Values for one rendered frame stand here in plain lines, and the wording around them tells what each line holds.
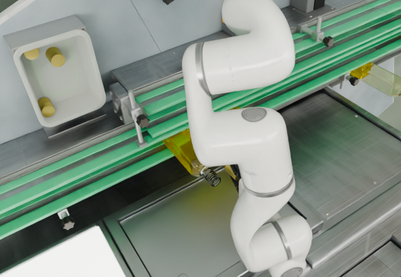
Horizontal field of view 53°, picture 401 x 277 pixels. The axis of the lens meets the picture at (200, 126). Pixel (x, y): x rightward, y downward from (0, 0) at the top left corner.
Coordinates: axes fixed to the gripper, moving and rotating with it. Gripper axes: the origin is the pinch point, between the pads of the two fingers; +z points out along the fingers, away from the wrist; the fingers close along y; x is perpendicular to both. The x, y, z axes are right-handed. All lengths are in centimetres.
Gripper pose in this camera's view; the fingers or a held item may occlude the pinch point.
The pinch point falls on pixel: (238, 173)
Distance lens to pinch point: 101.3
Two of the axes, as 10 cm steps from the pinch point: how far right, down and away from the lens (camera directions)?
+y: -0.7, -7.5, -6.5
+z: -3.0, -6.1, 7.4
